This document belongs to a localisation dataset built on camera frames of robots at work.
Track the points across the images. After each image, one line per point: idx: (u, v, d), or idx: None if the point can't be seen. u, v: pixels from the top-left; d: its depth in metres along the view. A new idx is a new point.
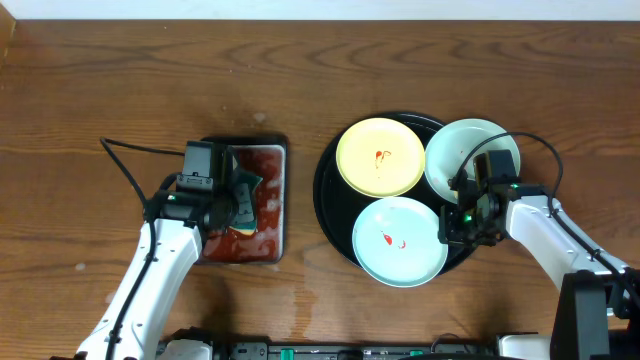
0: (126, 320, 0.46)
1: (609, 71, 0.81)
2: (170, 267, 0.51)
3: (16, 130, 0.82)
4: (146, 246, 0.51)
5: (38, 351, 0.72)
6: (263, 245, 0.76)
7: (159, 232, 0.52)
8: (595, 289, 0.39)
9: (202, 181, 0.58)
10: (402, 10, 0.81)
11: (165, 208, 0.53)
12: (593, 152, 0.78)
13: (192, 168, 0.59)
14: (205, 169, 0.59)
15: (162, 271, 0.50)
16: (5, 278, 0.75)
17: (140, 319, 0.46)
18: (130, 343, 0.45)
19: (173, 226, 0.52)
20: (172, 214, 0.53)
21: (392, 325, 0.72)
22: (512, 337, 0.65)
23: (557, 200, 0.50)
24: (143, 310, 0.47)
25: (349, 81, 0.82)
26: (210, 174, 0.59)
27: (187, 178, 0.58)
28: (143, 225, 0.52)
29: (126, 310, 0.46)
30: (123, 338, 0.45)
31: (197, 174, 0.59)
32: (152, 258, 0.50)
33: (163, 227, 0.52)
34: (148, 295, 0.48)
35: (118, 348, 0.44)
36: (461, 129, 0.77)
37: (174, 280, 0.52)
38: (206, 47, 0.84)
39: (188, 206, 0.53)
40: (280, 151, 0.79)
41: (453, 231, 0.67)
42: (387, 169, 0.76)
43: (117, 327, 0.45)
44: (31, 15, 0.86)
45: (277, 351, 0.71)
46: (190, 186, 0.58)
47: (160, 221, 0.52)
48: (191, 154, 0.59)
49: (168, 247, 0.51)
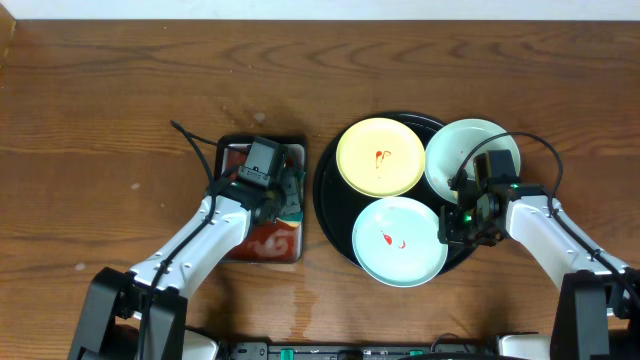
0: (176, 258, 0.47)
1: (608, 71, 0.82)
2: (224, 232, 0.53)
3: (16, 130, 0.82)
4: (206, 210, 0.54)
5: (38, 351, 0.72)
6: (284, 244, 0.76)
7: (218, 203, 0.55)
8: (596, 289, 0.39)
9: (260, 177, 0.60)
10: (401, 10, 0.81)
11: (228, 190, 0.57)
12: (593, 151, 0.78)
13: (254, 163, 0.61)
14: (265, 166, 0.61)
15: (215, 232, 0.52)
16: (4, 278, 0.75)
17: (188, 262, 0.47)
18: (177, 277, 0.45)
19: (232, 204, 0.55)
20: (233, 196, 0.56)
21: (392, 325, 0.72)
22: (512, 337, 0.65)
23: (557, 200, 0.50)
24: (194, 256, 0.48)
25: (349, 80, 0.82)
26: (269, 172, 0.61)
27: (248, 171, 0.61)
28: (206, 198, 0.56)
29: (179, 251, 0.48)
30: (170, 272, 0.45)
31: (257, 169, 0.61)
32: (209, 219, 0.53)
33: (223, 203, 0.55)
34: (200, 246, 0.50)
35: (165, 279, 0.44)
36: (460, 129, 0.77)
37: (220, 249, 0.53)
38: (206, 47, 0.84)
39: (246, 195, 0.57)
40: (300, 150, 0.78)
41: (453, 231, 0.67)
42: (387, 168, 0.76)
43: (169, 260, 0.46)
44: (31, 15, 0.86)
45: (277, 351, 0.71)
46: (248, 178, 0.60)
47: (222, 198, 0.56)
48: (256, 149, 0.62)
49: (225, 217, 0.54)
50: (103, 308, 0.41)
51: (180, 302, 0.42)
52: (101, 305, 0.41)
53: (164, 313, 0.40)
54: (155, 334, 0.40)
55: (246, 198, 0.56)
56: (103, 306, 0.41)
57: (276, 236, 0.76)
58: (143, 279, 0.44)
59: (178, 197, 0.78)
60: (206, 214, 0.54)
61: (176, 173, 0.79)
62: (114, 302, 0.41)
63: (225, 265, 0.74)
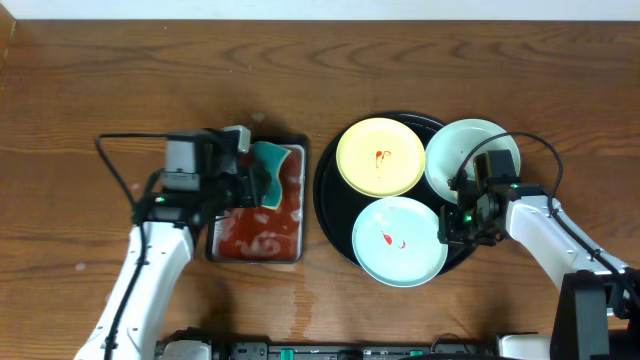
0: (120, 325, 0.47)
1: (608, 71, 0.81)
2: (163, 267, 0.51)
3: (16, 130, 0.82)
4: (136, 250, 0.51)
5: (38, 351, 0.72)
6: (276, 245, 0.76)
7: (148, 235, 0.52)
8: (596, 290, 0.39)
9: (187, 179, 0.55)
10: (401, 10, 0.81)
11: (154, 211, 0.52)
12: (593, 151, 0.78)
13: (176, 165, 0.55)
14: (189, 164, 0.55)
15: (154, 273, 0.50)
16: (4, 278, 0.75)
17: (135, 323, 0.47)
18: (127, 348, 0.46)
19: (164, 228, 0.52)
20: (162, 217, 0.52)
21: (392, 325, 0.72)
22: (512, 336, 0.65)
23: (557, 200, 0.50)
24: (138, 314, 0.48)
25: (349, 80, 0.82)
26: (196, 170, 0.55)
27: (172, 176, 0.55)
28: (133, 229, 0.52)
29: (121, 315, 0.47)
30: (119, 344, 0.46)
31: (182, 171, 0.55)
32: (143, 261, 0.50)
33: (153, 231, 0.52)
34: (142, 299, 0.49)
35: (115, 353, 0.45)
36: (460, 129, 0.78)
37: (166, 283, 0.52)
38: (206, 47, 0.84)
39: (176, 208, 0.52)
40: (300, 151, 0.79)
41: (453, 231, 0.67)
42: (387, 168, 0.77)
43: (112, 333, 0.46)
44: (31, 15, 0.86)
45: (277, 351, 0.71)
46: (174, 184, 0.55)
47: (151, 224, 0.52)
48: (173, 149, 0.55)
49: (159, 250, 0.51)
50: None
51: None
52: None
53: None
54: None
55: (176, 215, 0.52)
56: None
57: (262, 238, 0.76)
58: None
59: None
60: (138, 254, 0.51)
61: None
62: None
63: (223, 264, 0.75)
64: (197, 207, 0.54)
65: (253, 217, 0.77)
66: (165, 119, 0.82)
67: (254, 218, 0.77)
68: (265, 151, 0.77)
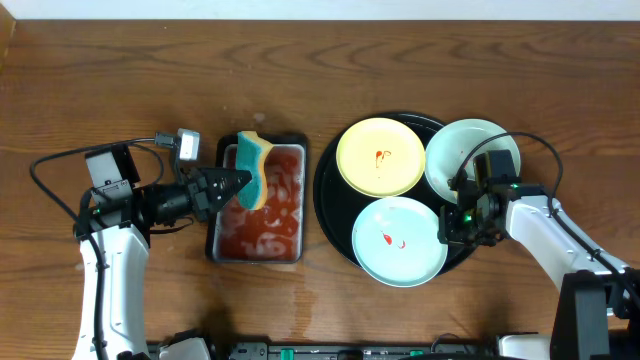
0: (104, 325, 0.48)
1: (608, 71, 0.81)
2: (125, 265, 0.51)
3: (16, 130, 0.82)
4: (91, 261, 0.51)
5: (38, 351, 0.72)
6: (281, 245, 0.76)
7: (99, 244, 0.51)
8: (594, 289, 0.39)
9: (118, 186, 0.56)
10: (401, 10, 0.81)
11: (96, 222, 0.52)
12: (593, 151, 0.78)
13: (101, 178, 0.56)
14: (115, 173, 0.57)
15: (118, 273, 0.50)
16: (5, 278, 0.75)
17: (117, 318, 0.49)
18: (118, 341, 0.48)
19: (110, 232, 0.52)
20: (107, 224, 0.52)
21: (392, 325, 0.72)
22: (511, 337, 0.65)
23: (557, 200, 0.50)
24: (116, 310, 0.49)
25: (348, 80, 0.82)
26: (122, 176, 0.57)
27: (103, 189, 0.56)
28: (82, 245, 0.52)
29: (100, 317, 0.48)
30: (108, 341, 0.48)
31: (110, 181, 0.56)
32: (103, 266, 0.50)
33: (103, 238, 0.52)
34: (115, 297, 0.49)
35: (108, 350, 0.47)
36: (460, 129, 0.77)
37: (133, 276, 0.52)
38: (206, 47, 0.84)
39: (114, 211, 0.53)
40: (300, 151, 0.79)
41: (453, 231, 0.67)
42: (387, 168, 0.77)
43: (98, 334, 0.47)
44: (31, 15, 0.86)
45: (277, 351, 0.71)
46: (107, 195, 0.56)
47: (99, 233, 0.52)
48: (93, 165, 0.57)
49: (114, 251, 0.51)
50: None
51: None
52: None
53: None
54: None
55: (118, 216, 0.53)
56: None
57: (266, 239, 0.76)
58: None
59: None
60: (95, 262, 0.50)
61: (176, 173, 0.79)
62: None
63: (223, 264, 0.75)
64: (135, 206, 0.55)
65: (259, 217, 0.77)
66: (165, 120, 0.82)
67: (259, 219, 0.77)
68: (241, 146, 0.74)
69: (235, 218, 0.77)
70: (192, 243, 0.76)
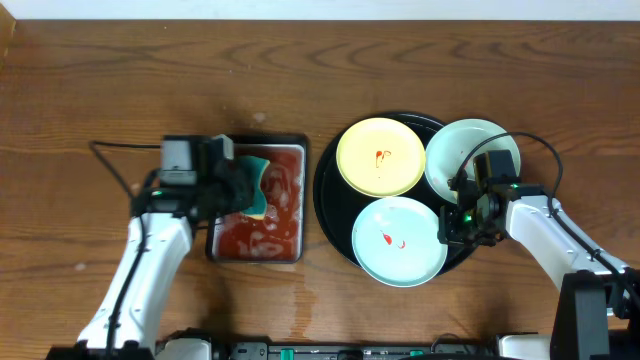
0: (124, 307, 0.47)
1: (608, 71, 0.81)
2: (162, 254, 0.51)
3: (15, 130, 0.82)
4: (136, 239, 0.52)
5: (38, 351, 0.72)
6: (279, 245, 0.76)
7: (147, 225, 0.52)
8: (595, 289, 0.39)
9: (184, 175, 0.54)
10: (401, 9, 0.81)
11: (152, 203, 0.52)
12: (593, 152, 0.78)
13: (172, 162, 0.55)
14: (186, 161, 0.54)
15: (154, 258, 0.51)
16: (5, 278, 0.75)
17: (137, 304, 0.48)
18: (130, 327, 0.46)
19: (161, 218, 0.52)
20: (160, 209, 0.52)
21: (392, 325, 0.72)
22: (512, 337, 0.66)
23: (557, 200, 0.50)
24: (141, 295, 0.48)
25: (348, 81, 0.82)
26: (192, 166, 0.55)
27: (170, 173, 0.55)
28: (133, 222, 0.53)
29: (124, 297, 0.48)
30: (123, 323, 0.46)
31: (178, 168, 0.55)
32: (144, 248, 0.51)
33: (152, 221, 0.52)
34: (144, 283, 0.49)
35: (119, 332, 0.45)
36: (461, 129, 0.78)
37: (166, 270, 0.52)
38: (206, 47, 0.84)
39: (174, 199, 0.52)
40: (300, 151, 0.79)
41: (453, 231, 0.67)
42: (387, 168, 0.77)
43: (116, 312, 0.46)
44: (31, 15, 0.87)
45: (277, 351, 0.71)
46: (172, 182, 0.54)
47: (150, 215, 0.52)
48: (169, 147, 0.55)
49: (158, 238, 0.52)
50: None
51: None
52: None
53: None
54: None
55: (175, 205, 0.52)
56: None
57: (264, 240, 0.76)
58: (98, 344, 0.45)
59: None
60: (138, 241, 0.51)
61: None
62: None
63: (224, 265, 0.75)
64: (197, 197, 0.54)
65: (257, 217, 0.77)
66: (164, 120, 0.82)
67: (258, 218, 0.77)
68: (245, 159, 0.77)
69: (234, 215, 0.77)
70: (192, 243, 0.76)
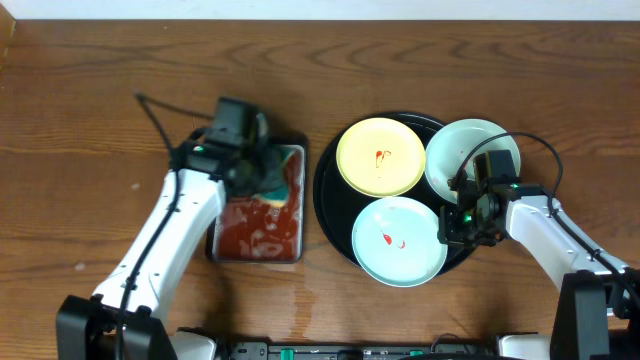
0: (144, 267, 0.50)
1: (608, 71, 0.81)
2: (189, 220, 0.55)
3: (15, 130, 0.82)
4: (170, 196, 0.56)
5: (38, 351, 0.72)
6: (278, 245, 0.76)
7: (182, 184, 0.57)
8: (595, 289, 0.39)
9: (229, 137, 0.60)
10: (401, 9, 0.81)
11: (193, 157, 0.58)
12: (593, 151, 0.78)
13: (222, 124, 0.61)
14: (234, 126, 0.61)
15: (181, 223, 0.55)
16: (5, 278, 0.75)
17: (157, 268, 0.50)
18: (146, 289, 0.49)
19: (198, 175, 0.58)
20: (199, 165, 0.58)
21: (392, 325, 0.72)
22: (512, 337, 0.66)
23: (557, 200, 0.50)
24: (162, 261, 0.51)
25: (348, 81, 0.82)
26: (238, 132, 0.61)
27: (217, 133, 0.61)
28: (169, 174, 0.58)
29: (146, 257, 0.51)
30: (139, 285, 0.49)
31: (226, 131, 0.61)
32: (174, 208, 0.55)
33: (187, 178, 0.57)
34: (168, 246, 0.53)
35: (133, 296, 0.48)
36: (461, 129, 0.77)
37: (189, 235, 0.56)
38: (206, 47, 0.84)
39: (213, 159, 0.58)
40: (300, 152, 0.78)
41: (453, 231, 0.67)
42: (387, 168, 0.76)
43: (134, 274, 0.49)
44: (31, 15, 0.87)
45: (277, 351, 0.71)
46: (217, 142, 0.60)
47: (188, 169, 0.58)
48: (222, 109, 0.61)
49: (190, 200, 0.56)
50: (76, 335, 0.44)
51: (153, 324, 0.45)
52: (72, 334, 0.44)
53: (137, 334, 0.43)
54: (133, 353, 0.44)
55: (211, 167, 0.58)
56: (75, 333, 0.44)
57: (264, 240, 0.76)
58: (112, 302, 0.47)
59: None
60: (171, 200, 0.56)
61: None
62: (87, 328, 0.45)
63: (224, 265, 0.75)
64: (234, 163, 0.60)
65: (258, 218, 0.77)
66: (165, 120, 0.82)
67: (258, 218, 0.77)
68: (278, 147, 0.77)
69: (235, 215, 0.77)
70: None
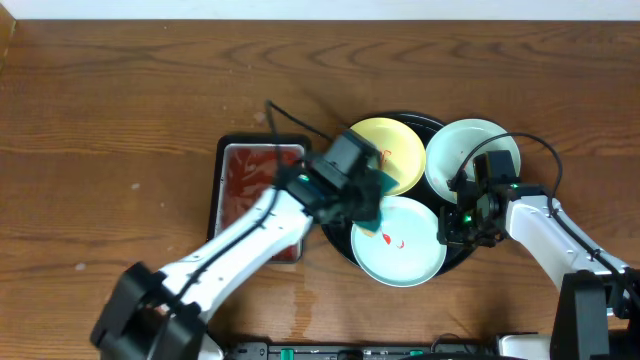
0: (213, 267, 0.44)
1: (608, 71, 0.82)
2: (270, 240, 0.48)
3: (15, 130, 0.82)
4: (261, 209, 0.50)
5: (37, 351, 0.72)
6: None
7: (276, 202, 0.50)
8: (595, 289, 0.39)
9: (336, 175, 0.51)
10: (401, 9, 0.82)
11: (294, 183, 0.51)
12: (593, 152, 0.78)
13: (332, 157, 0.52)
14: (345, 166, 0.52)
15: (262, 240, 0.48)
16: (5, 278, 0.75)
17: (224, 273, 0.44)
18: (207, 290, 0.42)
19: (293, 204, 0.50)
20: (296, 194, 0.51)
21: (392, 325, 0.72)
22: (512, 336, 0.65)
23: (557, 200, 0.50)
24: (232, 268, 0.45)
25: (349, 81, 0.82)
26: (347, 172, 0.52)
27: (325, 165, 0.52)
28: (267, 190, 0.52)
29: (219, 259, 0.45)
30: (202, 281, 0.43)
31: (335, 166, 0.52)
32: (260, 223, 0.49)
33: (283, 202, 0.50)
34: (242, 259, 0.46)
35: (193, 288, 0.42)
36: (460, 129, 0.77)
37: (263, 257, 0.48)
38: (206, 46, 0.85)
39: (316, 191, 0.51)
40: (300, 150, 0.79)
41: (453, 232, 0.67)
42: (388, 168, 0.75)
43: (202, 269, 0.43)
44: (31, 15, 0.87)
45: (277, 351, 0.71)
46: (322, 175, 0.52)
47: (282, 193, 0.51)
48: (340, 143, 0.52)
49: (278, 222, 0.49)
50: (126, 306, 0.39)
51: (200, 326, 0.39)
52: (128, 298, 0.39)
53: (183, 331, 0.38)
54: (167, 350, 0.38)
55: (309, 199, 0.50)
56: (126, 304, 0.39)
57: None
58: (172, 285, 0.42)
59: (178, 197, 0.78)
60: (260, 213, 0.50)
61: (175, 172, 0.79)
62: (142, 298, 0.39)
63: None
64: (330, 204, 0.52)
65: None
66: (165, 120, 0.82)
67: None
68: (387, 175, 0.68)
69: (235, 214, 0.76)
70: (192, 243, 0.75)
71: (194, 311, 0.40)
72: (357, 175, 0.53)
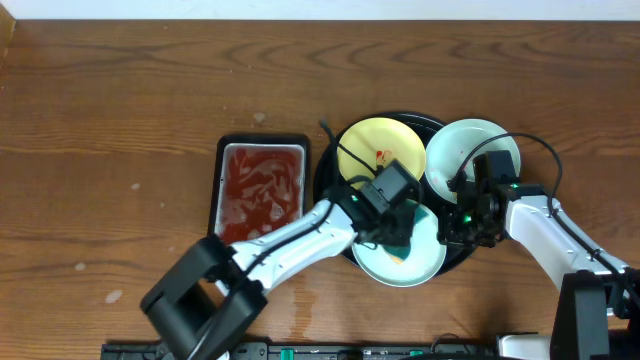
0: (276, 254, 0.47)
1: (608, 71, 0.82)
2: (324, 244, 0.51)
3: (15, 130, 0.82)
4: (317, 214, 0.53)
5: (38, 351, 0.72)
6: None
7: (331, 211, 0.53)
8: (595, 289, 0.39)
9: (381, 201, 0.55)
10: (401, 9, 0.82)
11: (346, 202, 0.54)
12: (593, 152, 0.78)
13: (380, 184, 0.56)
14: (391, 194, 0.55)
15: (316, 241, 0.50)
16: (5, 278, 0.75)
17: (283, 262, 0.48)
18: (269, 273, 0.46)
19: (344, 221, 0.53)
20: (348, 210, 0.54)
21: (392, 325, 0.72)
22: (511, 337, 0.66)
23: (557, 200, 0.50)
24: (290, 259, 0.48)
25: (349, 80, 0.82)
26: (391, 200, 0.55)
27: (372, 191, 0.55)
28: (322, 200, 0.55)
29: (281, 248, 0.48)
30: (265, 263, 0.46)
31: (381, 192, 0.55)
32: (317, 226, 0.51)
33: (336, 215, 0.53)
34: (299, 255, 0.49)
35: (258, 269, 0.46)
36: (461, 129, 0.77)
37: (314, 257, 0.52)
38: (206, 46, 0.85)
39: (363, 214, 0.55)
40: (300, 151, 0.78)
41: (453, 232, 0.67)
42: None
43: (267, 253, 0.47)
44: (31, 15, 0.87)
45: (277, 351, 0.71)
46: (369, 200, 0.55)
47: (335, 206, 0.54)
48: (388, 172, 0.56)
49: (332, 230, 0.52)
50: (195, 272, 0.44)
51: (261, 303, 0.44)
52: (196, 266, 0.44)
53: (246, 305, 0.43)
54: (227, 319, 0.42)
55: (359, 219, 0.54)
56: (195, 271, 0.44)
57: None
58: (240, 260, 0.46)
59: (178, 197, 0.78)
60: (317, 218, 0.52)
61: (175, 173, 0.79)
62: (207, 271, 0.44)
63: None
64: (372, 227, 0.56)
65: (258, 217, 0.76)
66: (165, 120, 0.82)
67: (258, 218, 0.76)
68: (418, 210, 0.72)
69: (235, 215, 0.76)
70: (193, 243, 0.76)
71: (255, 289, 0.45)
72: (397, 204, 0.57)
